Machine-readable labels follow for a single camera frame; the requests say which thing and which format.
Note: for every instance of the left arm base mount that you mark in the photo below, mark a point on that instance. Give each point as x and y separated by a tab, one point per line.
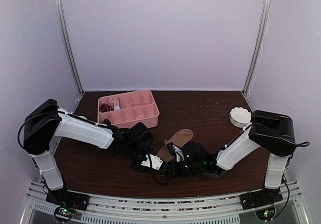
67	208

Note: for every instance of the tan ribbed sock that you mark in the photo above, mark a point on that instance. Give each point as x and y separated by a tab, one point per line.
180	138

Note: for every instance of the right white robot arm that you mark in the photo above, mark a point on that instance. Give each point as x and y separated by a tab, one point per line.
271	131

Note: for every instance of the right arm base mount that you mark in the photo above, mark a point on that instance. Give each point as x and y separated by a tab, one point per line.
262	201

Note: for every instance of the left aluminium frame post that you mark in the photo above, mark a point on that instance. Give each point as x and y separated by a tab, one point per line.
67	44

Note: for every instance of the pink divided organizer tray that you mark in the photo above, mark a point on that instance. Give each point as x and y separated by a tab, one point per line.
136	107

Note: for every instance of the white scalloped bowl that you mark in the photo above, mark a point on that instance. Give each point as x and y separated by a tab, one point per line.
240	117

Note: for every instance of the pink patterned sock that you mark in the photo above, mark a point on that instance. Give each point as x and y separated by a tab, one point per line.
114	103

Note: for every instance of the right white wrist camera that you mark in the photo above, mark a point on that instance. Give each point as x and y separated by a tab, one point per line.
176	152

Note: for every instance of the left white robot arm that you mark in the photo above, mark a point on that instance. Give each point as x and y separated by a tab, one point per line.
48	121

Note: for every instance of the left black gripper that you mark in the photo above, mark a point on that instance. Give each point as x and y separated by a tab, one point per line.
140	169

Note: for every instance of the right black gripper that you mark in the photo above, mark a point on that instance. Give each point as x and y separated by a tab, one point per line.
175	171

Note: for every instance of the dark red rolled sock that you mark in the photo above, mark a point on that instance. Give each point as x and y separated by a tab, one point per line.
104	107

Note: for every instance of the right aluminium frame post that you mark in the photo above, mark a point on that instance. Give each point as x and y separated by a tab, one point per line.
263	25

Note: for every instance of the aluminium frame post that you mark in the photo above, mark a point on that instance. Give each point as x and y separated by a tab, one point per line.
67	44
263	25

